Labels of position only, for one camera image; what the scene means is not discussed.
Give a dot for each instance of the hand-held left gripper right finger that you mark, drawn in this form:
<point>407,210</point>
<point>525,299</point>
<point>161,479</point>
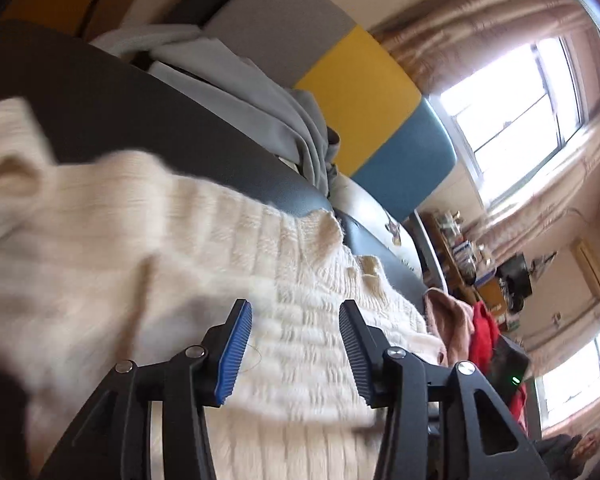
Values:
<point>357,355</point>

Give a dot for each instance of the white deer print cushion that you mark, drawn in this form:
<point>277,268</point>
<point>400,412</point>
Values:
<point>365,200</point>

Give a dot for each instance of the black monitor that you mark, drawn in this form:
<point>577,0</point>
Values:
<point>515,275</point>

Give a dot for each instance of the pink floral curtain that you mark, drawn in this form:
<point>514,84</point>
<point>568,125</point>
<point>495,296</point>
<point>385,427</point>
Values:
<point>580,160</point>
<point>480,25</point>
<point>570,332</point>

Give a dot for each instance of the pink knit sweater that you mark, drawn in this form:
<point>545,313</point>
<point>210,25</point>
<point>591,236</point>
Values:
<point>450,320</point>

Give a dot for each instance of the wall air conditioner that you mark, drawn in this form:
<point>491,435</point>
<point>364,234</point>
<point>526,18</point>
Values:
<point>587,265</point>

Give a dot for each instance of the large bright window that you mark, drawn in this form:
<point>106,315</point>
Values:
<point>510,110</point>

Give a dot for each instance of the grey garment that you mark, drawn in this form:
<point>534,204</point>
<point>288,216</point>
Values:
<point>260,110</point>

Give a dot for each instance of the grey yellow blue upholstered chair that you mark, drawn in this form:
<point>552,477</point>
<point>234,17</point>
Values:
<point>360,75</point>

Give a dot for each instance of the red knit sweater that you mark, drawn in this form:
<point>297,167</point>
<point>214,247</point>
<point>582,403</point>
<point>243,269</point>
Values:
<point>482,335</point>

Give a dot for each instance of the cream knit sweater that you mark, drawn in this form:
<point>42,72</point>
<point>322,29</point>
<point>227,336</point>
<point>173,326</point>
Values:
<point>130,240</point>

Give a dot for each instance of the wooden desk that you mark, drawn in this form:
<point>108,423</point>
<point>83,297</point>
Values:
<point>490,290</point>

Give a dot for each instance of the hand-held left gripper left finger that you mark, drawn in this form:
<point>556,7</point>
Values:
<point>232,355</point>

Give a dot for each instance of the small side window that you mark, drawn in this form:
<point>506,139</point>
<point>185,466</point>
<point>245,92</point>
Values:
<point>580,380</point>

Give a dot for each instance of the cluster of jars and boxes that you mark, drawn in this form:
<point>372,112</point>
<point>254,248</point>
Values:
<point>460,250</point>

